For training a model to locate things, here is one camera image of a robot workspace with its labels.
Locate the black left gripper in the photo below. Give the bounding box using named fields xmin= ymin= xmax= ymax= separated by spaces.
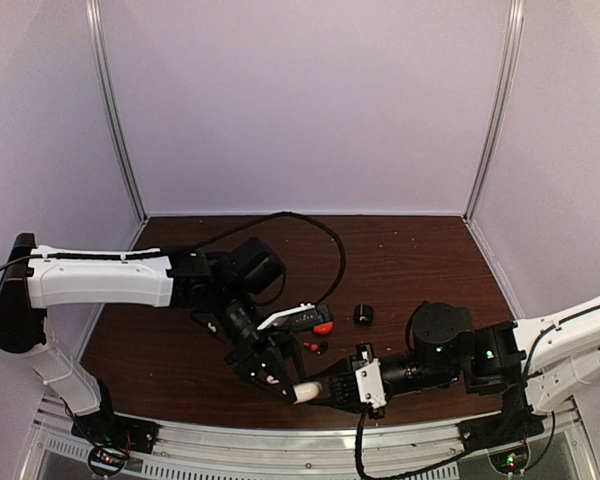
xmin=214 ymin=282 xmax=310 ymax=405

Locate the white charging case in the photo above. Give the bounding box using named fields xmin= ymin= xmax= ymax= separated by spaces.
xmin=293 ymin=381 xmax=322 ymax=404

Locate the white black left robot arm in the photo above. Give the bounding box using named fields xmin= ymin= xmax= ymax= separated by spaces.
xmin=0 ymin=233 xmax=321 ymax=444

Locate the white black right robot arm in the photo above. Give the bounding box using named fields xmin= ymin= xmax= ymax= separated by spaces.
xmin=313 ymin=295 xmax=600 ymax=442

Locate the red round charging case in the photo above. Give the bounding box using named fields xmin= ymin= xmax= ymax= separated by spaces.
xmin=313 ymin=322 xmax=334 ymax=336

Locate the black charging case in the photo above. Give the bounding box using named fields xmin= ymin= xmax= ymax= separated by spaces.
xmin=353 ymin=303 xmax=374 ymax=326

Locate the black earbud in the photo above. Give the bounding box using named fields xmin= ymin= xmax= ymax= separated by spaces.
xmin=317 ymin=341 xmax=329 ymax=354

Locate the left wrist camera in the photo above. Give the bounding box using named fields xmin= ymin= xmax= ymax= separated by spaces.
xmin=257 ymin=303 xmax=333 ymax=332

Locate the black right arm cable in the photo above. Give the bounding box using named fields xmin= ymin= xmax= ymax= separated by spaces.
xmin=354 ymin=407 xmax=556 ymax=480

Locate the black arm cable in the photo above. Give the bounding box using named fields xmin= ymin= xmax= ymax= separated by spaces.
xmin=189 ymin=211 xmax=346 ymax=314
xmin=354 ymin=407 xmax=556 ymax=480

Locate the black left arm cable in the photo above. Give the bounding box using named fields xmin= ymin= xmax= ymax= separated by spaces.
xmin=189 ymin=211 xmax=346 ymax=314

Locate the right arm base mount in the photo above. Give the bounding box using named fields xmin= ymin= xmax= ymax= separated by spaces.
xmin=457 ymin=409 xmax=547 ymax=454

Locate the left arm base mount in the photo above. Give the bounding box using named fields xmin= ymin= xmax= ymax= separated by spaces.
xmin=66 ymin=409 xmax=159 ymax=477

